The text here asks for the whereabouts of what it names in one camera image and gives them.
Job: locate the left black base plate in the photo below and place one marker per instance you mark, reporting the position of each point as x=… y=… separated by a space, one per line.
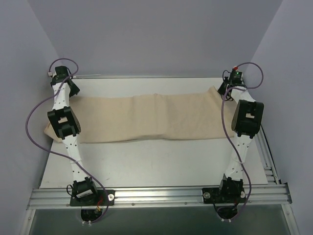
x=88 y=198

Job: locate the back aluminium rail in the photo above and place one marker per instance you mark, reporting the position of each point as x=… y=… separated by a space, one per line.
x=86 y=76

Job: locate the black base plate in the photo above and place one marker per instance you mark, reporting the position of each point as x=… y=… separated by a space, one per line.
x=88 y=198
x=222 y=196

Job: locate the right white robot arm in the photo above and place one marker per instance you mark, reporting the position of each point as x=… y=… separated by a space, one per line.
x=246 y=123

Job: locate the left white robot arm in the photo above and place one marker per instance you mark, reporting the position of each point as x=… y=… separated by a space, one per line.
x=67 y=128

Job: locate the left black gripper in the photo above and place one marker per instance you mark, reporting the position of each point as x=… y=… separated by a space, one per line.
x=73 y=87

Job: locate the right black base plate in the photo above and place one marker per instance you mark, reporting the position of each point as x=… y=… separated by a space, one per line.
x=222 y=196

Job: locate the beige cloth wrap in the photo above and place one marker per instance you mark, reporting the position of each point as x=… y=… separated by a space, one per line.
x=197 y=116

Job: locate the front aluminium rail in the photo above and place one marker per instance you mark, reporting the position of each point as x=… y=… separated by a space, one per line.
x=168 y=197

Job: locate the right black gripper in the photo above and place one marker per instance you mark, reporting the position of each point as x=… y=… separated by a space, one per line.
x=222 y=88

